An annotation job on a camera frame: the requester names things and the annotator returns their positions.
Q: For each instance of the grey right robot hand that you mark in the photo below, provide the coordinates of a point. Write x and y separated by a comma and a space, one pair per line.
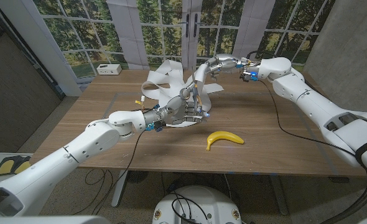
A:
227, 65

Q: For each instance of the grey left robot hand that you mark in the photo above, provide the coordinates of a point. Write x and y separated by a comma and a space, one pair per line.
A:
177, 110

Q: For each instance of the white receipt paper strip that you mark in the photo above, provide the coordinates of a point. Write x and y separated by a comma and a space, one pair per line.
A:
171, 84

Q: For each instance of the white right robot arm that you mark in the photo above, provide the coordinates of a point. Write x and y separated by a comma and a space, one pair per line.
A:
326, 105

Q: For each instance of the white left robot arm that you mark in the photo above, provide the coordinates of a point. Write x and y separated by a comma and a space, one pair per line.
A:
56, 168

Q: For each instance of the yellow toy banana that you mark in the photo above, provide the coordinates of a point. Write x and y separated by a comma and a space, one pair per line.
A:
222, 135

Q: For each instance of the printed window forest backdrop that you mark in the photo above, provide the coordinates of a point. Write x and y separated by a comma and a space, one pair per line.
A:
171, 31

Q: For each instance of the white power strip box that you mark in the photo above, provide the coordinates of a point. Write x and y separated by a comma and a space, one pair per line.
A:
109, 69

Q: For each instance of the white robot torso base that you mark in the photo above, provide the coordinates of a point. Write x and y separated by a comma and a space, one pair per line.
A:
208, 202

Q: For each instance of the white table leg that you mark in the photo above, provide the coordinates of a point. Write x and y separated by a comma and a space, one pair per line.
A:
119, 189

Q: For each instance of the grey table leg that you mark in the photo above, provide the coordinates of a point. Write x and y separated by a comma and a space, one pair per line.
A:
278, 194

